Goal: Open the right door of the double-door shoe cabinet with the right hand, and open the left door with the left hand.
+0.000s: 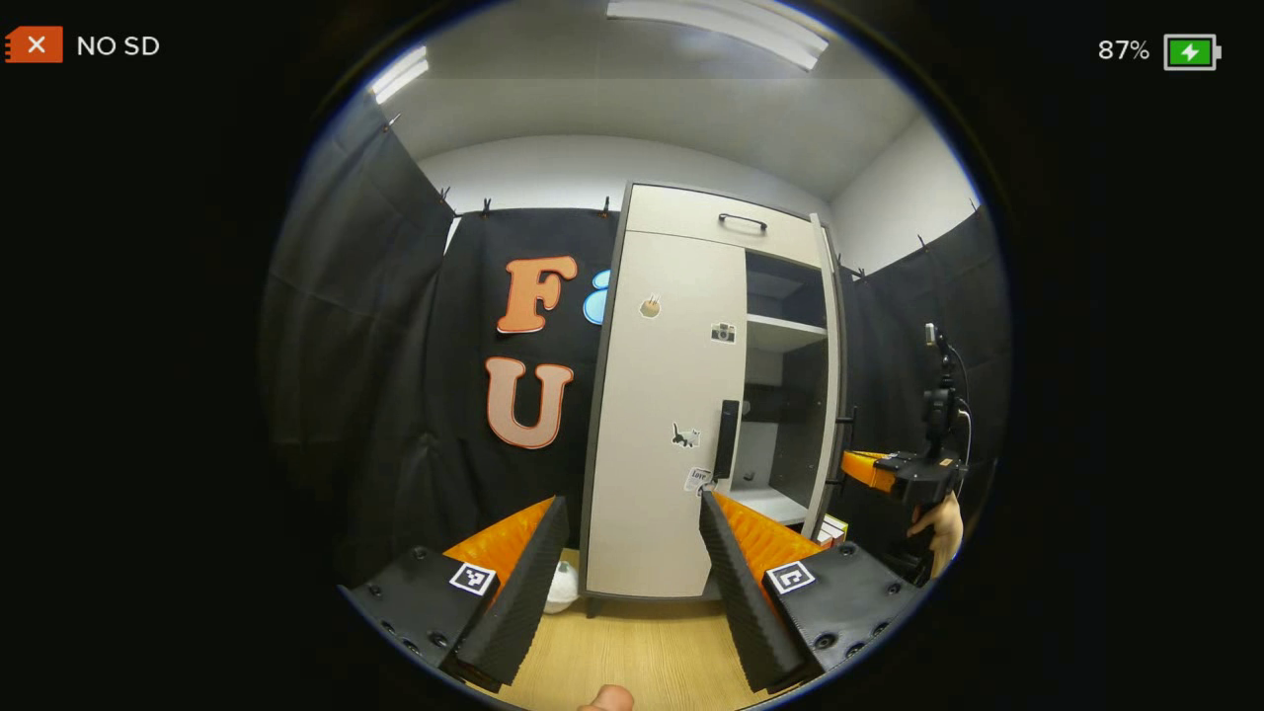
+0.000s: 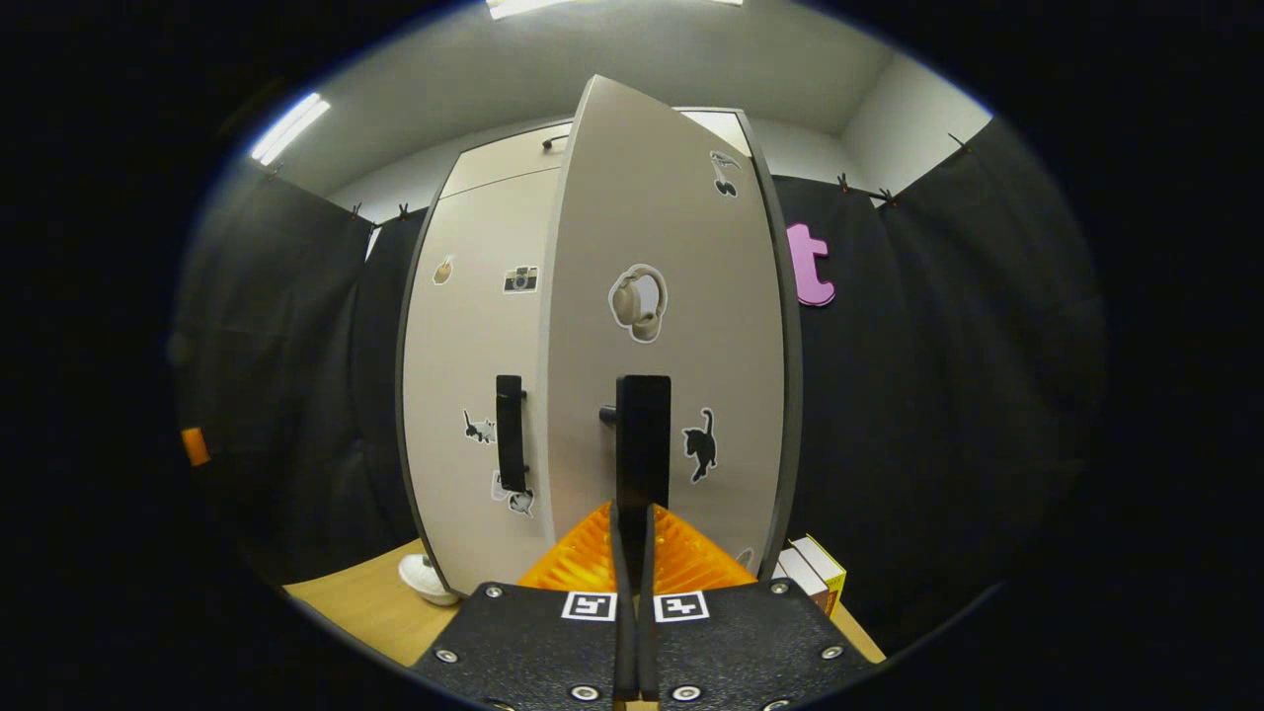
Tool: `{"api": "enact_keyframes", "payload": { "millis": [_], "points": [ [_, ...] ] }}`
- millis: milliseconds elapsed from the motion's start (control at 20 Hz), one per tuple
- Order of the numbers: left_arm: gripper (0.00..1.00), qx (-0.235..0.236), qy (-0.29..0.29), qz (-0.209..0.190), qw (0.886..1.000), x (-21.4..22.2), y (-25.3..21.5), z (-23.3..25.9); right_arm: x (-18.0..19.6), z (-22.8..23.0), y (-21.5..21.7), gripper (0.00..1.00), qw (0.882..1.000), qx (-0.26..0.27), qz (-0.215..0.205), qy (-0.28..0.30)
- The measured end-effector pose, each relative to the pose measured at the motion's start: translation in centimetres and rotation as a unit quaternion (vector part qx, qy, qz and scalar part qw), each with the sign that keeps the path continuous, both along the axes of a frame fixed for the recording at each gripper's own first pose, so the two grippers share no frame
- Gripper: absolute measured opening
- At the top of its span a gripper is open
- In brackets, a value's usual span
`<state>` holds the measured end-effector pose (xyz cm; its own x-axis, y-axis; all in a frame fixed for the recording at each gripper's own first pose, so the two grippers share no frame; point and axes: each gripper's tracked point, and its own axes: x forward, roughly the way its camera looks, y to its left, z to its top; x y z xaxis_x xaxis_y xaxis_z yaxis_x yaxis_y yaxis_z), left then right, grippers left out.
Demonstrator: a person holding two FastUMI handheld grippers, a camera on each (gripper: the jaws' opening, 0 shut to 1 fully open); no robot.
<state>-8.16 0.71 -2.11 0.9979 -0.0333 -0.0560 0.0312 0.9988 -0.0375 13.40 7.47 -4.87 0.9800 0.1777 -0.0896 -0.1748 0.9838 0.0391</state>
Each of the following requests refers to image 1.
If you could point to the white cabinet drawer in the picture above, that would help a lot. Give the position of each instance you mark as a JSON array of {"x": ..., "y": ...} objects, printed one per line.
[{"x": 681, "y": 212}]

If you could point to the white round object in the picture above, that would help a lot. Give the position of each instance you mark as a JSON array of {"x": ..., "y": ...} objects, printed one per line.
[{"x": 565, "y": 588}]

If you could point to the black backdrop cloth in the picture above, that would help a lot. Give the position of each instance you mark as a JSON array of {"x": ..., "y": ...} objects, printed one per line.
[{"x": 395, "y": 346}]

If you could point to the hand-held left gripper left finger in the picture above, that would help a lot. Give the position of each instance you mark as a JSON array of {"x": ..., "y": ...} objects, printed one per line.
[{"x": 528, "y": 592}]

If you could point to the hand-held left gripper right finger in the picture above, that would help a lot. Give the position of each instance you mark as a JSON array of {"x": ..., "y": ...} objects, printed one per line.
[{"x": 743, "y": 592}]

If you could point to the white double-door shoe cabinet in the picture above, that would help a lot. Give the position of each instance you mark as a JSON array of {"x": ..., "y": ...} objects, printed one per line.
[{"x": 604, "y": 395}]

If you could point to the white cabinet shelf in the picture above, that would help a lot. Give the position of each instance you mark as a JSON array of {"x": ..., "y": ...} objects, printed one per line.
[
  {"x": 780, "y": 333},
  {"x": 775, "y": 506}
]

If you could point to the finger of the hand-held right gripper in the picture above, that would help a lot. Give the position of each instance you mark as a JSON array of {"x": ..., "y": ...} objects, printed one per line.
[{"x": 867, "y": 466}]

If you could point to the white shoe cabinet door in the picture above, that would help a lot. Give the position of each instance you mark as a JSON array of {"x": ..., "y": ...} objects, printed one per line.
[
  {"x": 662, "y": 395},
  {"x": 829, "y": 346}
]

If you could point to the long ceiling light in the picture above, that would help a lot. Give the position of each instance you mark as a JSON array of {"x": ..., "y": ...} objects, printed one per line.
[
  {"x": 400, "y": 75},
  {"x": 721, "y": 30}
]

